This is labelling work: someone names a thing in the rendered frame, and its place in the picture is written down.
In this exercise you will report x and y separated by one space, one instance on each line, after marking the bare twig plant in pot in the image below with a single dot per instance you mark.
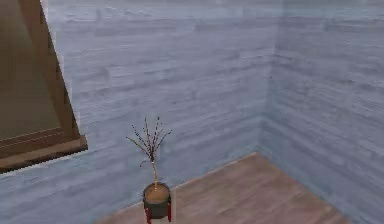
156 198

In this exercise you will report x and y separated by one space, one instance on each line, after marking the brown framed window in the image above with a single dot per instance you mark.
30 83

